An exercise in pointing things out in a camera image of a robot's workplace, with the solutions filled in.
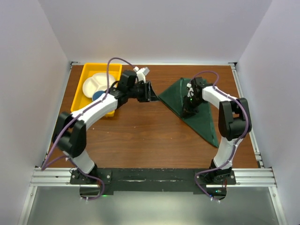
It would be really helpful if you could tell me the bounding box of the blue plastic cup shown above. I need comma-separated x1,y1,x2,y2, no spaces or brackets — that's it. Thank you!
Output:
92,90,105,101

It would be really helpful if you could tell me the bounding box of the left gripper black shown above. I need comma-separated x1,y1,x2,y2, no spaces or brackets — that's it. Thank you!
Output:
127,80,159,103

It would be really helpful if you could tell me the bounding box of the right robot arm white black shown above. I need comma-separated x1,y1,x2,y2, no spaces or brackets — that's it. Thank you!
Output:
181,77,252,184

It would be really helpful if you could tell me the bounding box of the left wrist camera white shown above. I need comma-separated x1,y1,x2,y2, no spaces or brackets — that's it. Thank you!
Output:
133,67,150,83

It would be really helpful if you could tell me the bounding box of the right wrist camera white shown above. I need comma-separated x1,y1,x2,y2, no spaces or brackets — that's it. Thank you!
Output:
186,82,194,98

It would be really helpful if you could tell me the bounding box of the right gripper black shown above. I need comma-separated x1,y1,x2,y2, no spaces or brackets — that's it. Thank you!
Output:
180,95,205,119

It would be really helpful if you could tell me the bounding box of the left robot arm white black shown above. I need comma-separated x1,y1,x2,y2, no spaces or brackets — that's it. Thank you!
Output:
52,67,158,184

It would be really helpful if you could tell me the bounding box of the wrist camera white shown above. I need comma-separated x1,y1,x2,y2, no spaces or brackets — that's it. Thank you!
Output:
133,67,150,83
186,82,194,98

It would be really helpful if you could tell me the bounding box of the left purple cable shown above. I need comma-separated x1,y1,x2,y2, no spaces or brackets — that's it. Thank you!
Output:
41,57,136,171

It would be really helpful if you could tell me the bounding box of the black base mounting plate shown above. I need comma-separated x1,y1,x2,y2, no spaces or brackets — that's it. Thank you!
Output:
70,168,236,199

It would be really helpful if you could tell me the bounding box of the purple cable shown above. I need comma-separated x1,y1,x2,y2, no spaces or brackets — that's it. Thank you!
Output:
41,57,136,171
191,70,248,200

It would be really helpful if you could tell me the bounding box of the dark green cloth napkin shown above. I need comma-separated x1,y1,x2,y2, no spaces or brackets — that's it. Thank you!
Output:
158,78,219,148

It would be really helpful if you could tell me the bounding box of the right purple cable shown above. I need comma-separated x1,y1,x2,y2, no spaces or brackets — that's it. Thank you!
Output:
191,70,248,200

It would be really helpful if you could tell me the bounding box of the white divided plate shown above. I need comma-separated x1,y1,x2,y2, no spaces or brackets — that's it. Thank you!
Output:
82,73,108,98

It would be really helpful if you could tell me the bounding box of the yellow plastic bin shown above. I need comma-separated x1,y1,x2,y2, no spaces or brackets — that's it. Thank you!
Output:
71,63,122,112

